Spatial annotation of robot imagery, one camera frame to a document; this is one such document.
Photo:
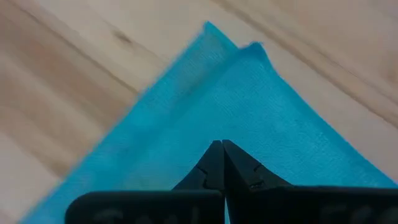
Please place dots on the blue microfiber towel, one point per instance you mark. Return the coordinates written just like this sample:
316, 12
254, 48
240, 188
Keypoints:
236, 105

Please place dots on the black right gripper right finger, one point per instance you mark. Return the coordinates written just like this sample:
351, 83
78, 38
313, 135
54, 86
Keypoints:
295, 205

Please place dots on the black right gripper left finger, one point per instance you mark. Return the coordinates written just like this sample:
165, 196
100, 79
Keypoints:
174, 208

